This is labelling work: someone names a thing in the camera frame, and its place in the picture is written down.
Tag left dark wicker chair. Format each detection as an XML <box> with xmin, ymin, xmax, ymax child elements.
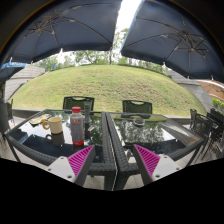
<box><xmin>63</xmin><ymin>96</ymin><xmax>95</xmax><ymax>110</ymax></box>

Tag dark chairs at right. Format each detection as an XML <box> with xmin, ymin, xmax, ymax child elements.
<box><xmin>190</xmin><ymin>109</ymin><xmax>223</xmax><ymax>152</ymax></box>

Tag left navy patio umbrella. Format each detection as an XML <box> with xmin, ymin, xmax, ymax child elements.
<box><xmin>0</xmin><ymin>0</ymin><xmax>122</xmax><ymax>64</ymax></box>

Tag yellow object on table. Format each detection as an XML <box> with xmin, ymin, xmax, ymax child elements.
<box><xmin>29</xmin><ymin>114</ymin><xmax>51</xmax><ymax>125</ymax></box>

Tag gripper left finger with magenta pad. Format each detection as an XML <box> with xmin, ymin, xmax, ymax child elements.
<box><xmin>47</xmin><ymin>144</ymin><xmax>97</xmax><ymax>187</ymax></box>

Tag right navy patio umbrella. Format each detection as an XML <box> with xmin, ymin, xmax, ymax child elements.
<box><xmin>121</xmin><ymin>0</ymin><xmax>224</xmax><ymax>83</ymax></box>

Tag dark wicker chair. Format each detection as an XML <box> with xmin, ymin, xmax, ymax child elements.
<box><xmin>122</xmin><ymin>100</ymin><xmax>152</xmax><ymax>114</ymax></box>
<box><xmin>63</xmin><ymin>96</ymin><xmax>95</xmax><ymax>110</ymax></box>

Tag glass-top wicker table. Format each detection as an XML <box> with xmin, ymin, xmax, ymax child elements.
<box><xmin>106</xmin><ymin>112</ymin><xmax>203</xmax><ymax>190</ymax></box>
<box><xmin>6</xmin><ymin>109</ymin><xmax>117</xmax><ymax>190</ymax></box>

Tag clear bottle with red cap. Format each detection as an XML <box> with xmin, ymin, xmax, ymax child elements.
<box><xmin>70</xmin><ymin>107</ymin><xmax>84</xmax><ymax>146</ymax></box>

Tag right dark wicker chair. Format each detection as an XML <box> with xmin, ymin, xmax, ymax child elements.
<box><xmin>122</xmin><ymin>100</ymin><xmax>152</xmax><ymax>114</ymax></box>

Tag right glass-top wicker table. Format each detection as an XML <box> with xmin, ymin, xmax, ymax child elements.
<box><xmin>106</xmin><ymin>112</ymin><xmax>203</xmax><ymax>190</ymax></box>

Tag small dark ashtray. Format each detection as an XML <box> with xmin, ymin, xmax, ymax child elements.
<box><xmin>133</xmin><ymin>118</ymin><xmax>145</xmax><ymax>126</ymax></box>

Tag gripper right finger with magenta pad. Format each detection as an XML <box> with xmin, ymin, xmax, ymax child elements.
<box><xmin>133</xmin><ymin>144</ymin><xmax>181</xmax><ymax>185</ymax></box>

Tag dark chair at far left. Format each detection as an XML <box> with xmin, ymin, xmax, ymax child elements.
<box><xmin>0</xmin><ymin>103</ymin><xmax>13</xmax><ymax>134</ymax></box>

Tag cream ceramic mug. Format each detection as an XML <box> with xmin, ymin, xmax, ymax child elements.
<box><xmin>42</xmin><ymin>117</ymin><xmax>63</xmax><ymax>134</ymax></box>

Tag left glass-top wicker table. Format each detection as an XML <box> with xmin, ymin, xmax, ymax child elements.
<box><xmin>6</xmin><ymin>109</ymin><xmax>117</xmax><ymax>190</ymax></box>

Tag navy patio umbrella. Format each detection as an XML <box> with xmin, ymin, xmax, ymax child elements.
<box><xmin>121</xmin><ymin>0</ymin><xmax>224</xmax><ymax>83</ymax></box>
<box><xmin>0</xmin><ymin>0</ymin><xmax>122</xmax><ymax>64</ymax></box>

